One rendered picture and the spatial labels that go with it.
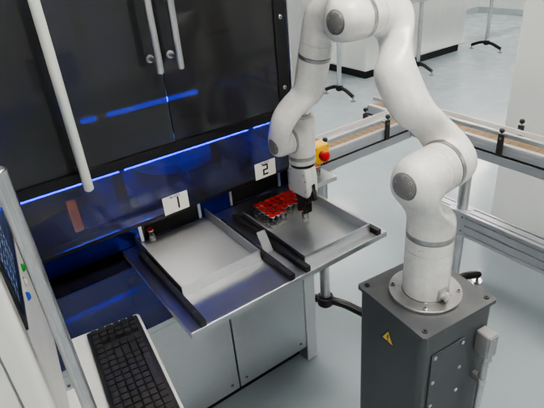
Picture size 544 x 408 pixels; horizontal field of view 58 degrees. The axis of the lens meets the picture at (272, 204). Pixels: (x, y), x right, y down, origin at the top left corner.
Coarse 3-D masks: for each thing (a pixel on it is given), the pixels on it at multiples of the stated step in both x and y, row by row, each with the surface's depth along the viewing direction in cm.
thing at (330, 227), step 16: (320, 208) 172; (336, 208) 166; (256, 224) 162; (288, 224) 164; (304, 224) 163; (320, 224) 162; (336, 224) 162; (352, 224) 161; (368, 224) 154; (288, 240) 156; (304, 240) 155; (320, 240) 154; (336, 240) 148; (352, 240) 152; (304, 256) 142; (320, 256) 146
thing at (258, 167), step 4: (268, 160) 170; (272, 160) 171; (256, 164) 167; (260, 164) 168; (268, 164) 170; (272, 164) 171; (256, 168) 168; (260, 168) 169; (264, 168) 170; (268, 168) 171; (272, 168) 172; (256, 172) 168; (260, 172) 170; (272, 172) 173; (256, 176) 169; (260, 176) 170; (264, 176) 171; (256, 180) 170
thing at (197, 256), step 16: (192, 224) 169; (208, 224) 168; (224, 224) 161; (160, 240) 161; (176, 240) 161; (192, 240) 160; (208, 240) 159; (224, 240) 158; (240, 240) 155; (160, 256) 154; (176, 256) 153; (192, 256) 152; (208, 256) 152; (224, 256) 151; (240, 256) 150; (256, 256) 146; (176, 272) 146; (192, 272) 145; (208, 272) 145; (224, 272) 141; (192, 288) 137
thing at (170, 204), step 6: (180, 192) 154; (186, 192) 155; (168, 198) 152; (174, 198) 153; (180, 198) 154; (186, 198) 156; (168, 204) 153; (174, 204) 154; (180, 204) 155; (186, 204) 157; (168, 210) 154; (174, 210) 155
